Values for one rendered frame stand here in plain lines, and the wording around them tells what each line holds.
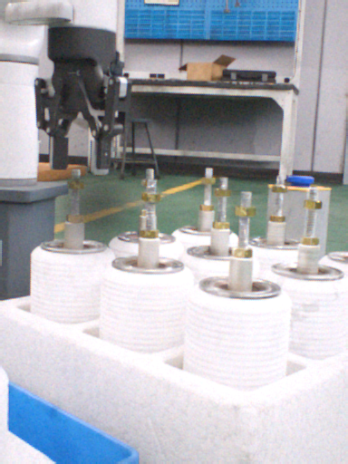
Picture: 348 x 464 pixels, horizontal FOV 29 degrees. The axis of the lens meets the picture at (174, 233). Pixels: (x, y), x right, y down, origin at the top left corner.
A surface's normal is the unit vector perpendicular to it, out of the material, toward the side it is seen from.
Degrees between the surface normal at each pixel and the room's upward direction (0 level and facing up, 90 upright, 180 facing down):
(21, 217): 93
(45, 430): 88
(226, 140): 90
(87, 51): 90
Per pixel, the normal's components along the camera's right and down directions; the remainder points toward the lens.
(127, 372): -0.67, 0.08
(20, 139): 0.64, 0.15
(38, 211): 0.97, 0.09
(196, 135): -0.24, 0.14
